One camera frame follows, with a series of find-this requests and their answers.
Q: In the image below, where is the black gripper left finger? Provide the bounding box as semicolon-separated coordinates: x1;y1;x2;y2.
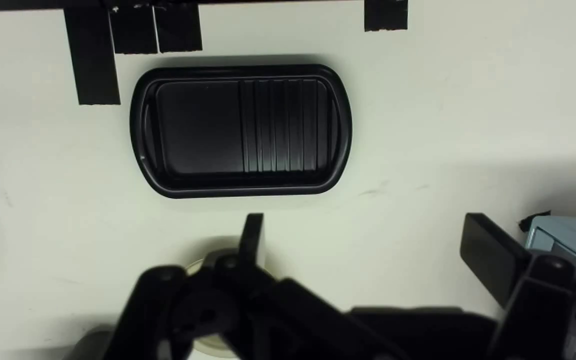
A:
104;212;345;360

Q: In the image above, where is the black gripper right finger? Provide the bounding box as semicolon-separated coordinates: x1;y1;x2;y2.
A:
458;212;576;360

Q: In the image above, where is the light blue toaster oven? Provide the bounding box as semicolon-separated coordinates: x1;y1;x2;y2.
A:
521;212;576;281

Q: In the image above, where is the black ribbed rectangular tray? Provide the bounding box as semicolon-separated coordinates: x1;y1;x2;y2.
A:
129;63;355;200

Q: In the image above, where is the short black tape strip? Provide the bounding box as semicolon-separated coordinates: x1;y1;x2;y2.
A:
362;0;410;34
155;2;205;55
109;2;160;56

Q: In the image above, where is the long black tape strip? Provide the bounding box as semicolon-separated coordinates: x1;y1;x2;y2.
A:
62;0;123;106

